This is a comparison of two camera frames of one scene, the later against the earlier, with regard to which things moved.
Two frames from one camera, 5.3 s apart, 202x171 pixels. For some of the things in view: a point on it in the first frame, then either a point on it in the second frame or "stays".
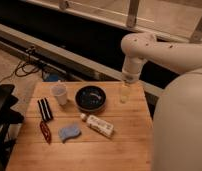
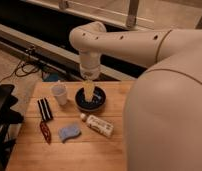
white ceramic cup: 60,91 stays
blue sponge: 66,132 stays
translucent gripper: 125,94 → 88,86
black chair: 4,118 stays
